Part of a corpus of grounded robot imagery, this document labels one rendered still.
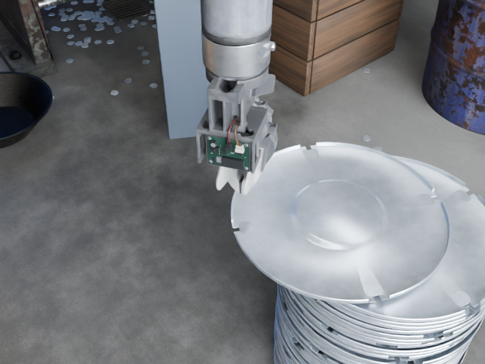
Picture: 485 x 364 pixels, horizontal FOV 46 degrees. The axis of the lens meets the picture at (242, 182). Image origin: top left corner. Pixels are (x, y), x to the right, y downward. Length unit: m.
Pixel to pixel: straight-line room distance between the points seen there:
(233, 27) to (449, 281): 0.40
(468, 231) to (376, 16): 0.97
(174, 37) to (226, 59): 0.68
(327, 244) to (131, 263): 0.53
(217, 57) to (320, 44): 0.93
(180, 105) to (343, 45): 0.50
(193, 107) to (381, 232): 0.74
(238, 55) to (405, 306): 0.35
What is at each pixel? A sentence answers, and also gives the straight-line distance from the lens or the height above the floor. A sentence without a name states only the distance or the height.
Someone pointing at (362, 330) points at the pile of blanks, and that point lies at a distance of 0.72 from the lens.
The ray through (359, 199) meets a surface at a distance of 0.80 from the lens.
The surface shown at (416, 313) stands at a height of 0.33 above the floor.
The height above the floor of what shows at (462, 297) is 0.33.
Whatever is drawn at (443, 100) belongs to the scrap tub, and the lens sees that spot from 1.57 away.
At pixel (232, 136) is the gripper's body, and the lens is 0.65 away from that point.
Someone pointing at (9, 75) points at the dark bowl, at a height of 0.06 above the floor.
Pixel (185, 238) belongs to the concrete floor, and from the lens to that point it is 1.20.
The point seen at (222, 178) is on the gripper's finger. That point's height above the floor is 0.39.
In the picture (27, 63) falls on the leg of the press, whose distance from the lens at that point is 1.77.
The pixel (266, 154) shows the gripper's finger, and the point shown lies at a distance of 0.74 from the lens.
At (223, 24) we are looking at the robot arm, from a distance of 0.60.
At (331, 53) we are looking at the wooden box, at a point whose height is 0.10.
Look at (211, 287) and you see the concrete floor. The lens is 1.12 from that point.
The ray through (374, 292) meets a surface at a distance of 0.71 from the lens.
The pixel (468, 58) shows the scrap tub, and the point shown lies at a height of 0.19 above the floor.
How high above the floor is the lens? 0.90
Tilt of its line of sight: 43 degrees down
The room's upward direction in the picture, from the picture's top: straight up
